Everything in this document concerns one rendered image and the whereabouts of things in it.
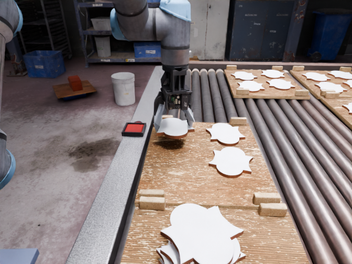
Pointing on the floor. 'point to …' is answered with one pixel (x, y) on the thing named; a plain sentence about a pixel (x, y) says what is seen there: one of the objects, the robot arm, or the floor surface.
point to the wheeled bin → (328, 33)
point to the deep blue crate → (44, 64)
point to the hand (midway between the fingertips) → (173, 127)
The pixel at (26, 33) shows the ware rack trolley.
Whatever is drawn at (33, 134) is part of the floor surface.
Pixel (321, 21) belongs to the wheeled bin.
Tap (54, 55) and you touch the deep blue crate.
